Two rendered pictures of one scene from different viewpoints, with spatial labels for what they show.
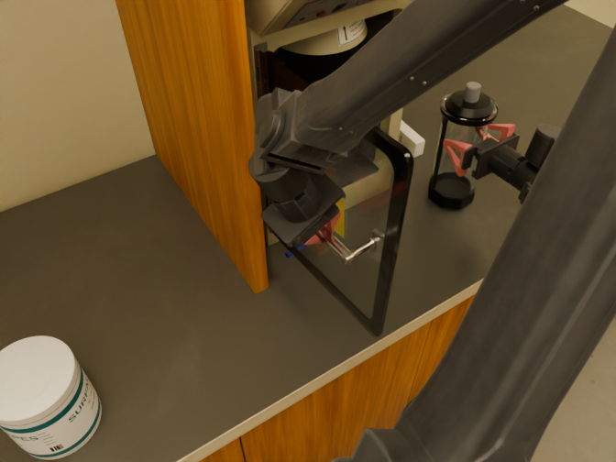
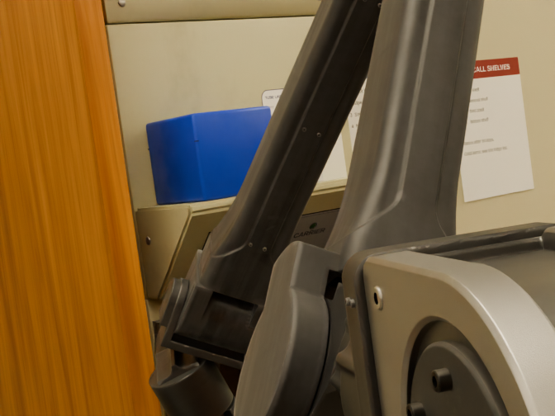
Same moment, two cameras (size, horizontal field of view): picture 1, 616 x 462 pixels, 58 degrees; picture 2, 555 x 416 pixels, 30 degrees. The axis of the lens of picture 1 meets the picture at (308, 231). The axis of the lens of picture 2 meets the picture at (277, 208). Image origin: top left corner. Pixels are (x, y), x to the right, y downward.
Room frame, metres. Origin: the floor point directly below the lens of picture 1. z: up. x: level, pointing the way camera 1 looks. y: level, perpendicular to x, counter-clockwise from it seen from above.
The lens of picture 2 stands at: (-0.39, -0.01, 1.55)
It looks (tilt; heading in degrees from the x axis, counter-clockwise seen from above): 3 degrees down; 357
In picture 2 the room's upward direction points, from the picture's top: 8 degrees counter-clockwise
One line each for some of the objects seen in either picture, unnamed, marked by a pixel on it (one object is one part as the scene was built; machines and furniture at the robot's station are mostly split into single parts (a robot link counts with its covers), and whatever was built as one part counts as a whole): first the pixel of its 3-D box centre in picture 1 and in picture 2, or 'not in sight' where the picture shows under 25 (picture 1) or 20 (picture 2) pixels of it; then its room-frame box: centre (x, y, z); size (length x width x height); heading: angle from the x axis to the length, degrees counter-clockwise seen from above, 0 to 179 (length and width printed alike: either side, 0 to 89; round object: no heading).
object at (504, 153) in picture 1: (505, 162); not in sight; (0.80, -0.37, 1.11); 0.10 x 0.07 x 0.07; 123
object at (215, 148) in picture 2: not in sight; (212, 156); (0.73, -0.01, 1.56); 0.10 x 0.10 x 0.09; 33
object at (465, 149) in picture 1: (465, 150); not in sight; (0.84, -0.31, 1.10); 0.09 x 0.07 x 0.07; 34
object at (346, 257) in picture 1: (341, 237); not in sight; (0.53, -0.05, 1.20); 0.10 x 0.05 x 0.03; 38
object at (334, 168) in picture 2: not in sight; (314, 155); (0.80, -0.13, 1.54); 0.05 x 0.05 x 0.06; 50
